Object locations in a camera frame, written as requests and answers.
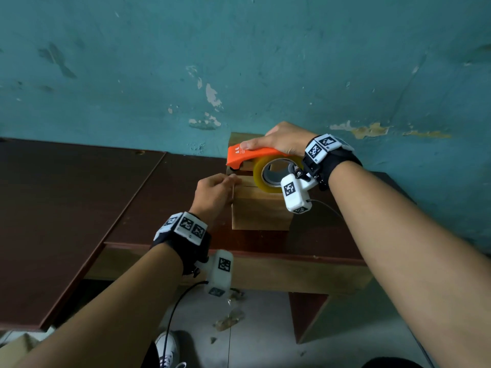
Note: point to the black trousers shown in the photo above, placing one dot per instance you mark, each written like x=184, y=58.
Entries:
x=391, y=364

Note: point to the dark brown wooden table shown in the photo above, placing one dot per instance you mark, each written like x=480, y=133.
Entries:
x=172, y=203

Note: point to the orange tape dispenser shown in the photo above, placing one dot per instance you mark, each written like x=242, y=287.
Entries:
x=249, y=155

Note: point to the person's right forearm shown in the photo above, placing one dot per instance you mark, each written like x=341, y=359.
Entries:
x=422, y=256

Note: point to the white left shoe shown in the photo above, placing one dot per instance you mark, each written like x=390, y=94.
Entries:
x=168, y=346

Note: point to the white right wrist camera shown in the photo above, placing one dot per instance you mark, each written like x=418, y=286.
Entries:
x=295, y=195

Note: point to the large brown cardboard box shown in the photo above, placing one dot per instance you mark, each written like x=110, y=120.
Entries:
x=245, y=138

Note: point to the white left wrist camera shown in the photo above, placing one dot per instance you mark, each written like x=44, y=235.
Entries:
x=218, y=275

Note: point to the crumpled clear plastic scrap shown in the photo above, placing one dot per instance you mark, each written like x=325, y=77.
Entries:
x=230, y=321

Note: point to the yellowish clear tape roll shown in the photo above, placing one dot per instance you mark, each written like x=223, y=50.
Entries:
x=259, y=180

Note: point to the person's right hand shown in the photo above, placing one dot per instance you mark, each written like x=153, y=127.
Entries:
x=287, y=139

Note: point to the person's left forearm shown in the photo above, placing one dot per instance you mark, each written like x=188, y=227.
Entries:
x=103, y=314

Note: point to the cardboard box with dark edge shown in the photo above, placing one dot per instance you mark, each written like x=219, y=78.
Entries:
x=261, y=214

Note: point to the person's left hand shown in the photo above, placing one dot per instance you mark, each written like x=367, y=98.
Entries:
x=209, y=199

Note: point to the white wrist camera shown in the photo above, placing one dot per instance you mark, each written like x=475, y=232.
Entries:
x=218, y=275
x=295, y=195

